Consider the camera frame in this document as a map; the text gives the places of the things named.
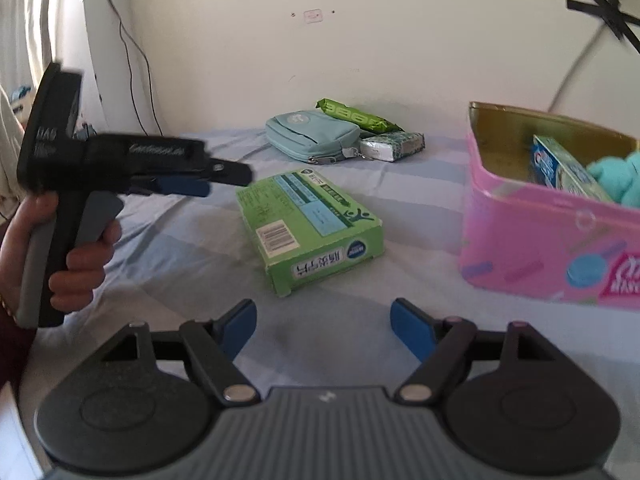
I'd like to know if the blue green toothpaste box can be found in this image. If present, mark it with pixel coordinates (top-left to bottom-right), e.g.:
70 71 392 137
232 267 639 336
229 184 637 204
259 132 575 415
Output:
531 134 616 203

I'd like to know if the thin black wall cable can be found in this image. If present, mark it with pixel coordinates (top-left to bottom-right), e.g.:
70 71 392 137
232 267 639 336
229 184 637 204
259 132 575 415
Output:
97 0 166 133

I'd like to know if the dark red clothing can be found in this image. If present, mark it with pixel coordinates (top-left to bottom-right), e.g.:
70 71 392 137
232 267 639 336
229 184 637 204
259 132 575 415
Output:
0 310 36 386

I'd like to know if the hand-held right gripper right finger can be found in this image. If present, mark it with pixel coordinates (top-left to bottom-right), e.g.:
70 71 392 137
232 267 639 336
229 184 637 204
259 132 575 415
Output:
390 297 581 405

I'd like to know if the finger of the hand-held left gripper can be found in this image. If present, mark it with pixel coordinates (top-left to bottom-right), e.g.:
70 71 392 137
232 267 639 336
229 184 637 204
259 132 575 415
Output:
202 157 253 186
125 179 211 198

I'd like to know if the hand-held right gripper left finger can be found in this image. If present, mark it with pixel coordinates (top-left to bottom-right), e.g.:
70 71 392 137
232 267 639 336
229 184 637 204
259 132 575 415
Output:
65 298 262 406

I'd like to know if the person's left hand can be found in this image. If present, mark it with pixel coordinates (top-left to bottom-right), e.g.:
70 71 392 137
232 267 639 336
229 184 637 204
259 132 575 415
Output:
0 192 122 322

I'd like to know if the black tape cross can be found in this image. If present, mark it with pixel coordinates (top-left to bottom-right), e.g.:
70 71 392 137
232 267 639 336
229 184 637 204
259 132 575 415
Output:
565 0 640 53

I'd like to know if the pink biscuit tin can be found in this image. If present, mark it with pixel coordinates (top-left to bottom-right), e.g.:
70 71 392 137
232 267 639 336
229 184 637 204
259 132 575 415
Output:
459 101 640 310

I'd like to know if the pale curtain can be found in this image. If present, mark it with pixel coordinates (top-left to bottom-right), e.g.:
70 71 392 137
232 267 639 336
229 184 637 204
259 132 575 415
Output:
0 0 108 136

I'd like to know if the teal plush bear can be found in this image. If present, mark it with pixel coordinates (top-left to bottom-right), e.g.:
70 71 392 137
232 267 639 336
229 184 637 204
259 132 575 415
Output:
586 149 640 211

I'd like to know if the teal zip pouch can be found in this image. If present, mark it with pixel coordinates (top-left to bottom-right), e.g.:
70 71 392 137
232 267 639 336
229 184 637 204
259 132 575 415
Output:
265 110 363 166

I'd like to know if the grey power cable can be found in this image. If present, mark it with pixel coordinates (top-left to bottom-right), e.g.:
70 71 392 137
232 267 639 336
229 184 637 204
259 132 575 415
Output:
547 25 608 113

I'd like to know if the green patterned tissue packet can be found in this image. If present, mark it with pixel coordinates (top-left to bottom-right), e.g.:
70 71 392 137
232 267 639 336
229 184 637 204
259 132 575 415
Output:
359 131 427 163

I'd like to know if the green medicine box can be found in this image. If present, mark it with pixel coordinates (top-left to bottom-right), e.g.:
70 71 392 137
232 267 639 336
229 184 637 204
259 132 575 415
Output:
236 169 386 297

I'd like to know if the striped bed sheet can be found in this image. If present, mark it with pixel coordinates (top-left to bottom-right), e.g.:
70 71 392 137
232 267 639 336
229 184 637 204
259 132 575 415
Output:
10 125 640 411

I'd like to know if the green snack packet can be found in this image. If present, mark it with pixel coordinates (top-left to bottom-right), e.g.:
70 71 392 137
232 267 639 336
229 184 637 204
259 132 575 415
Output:
315 98 403 134

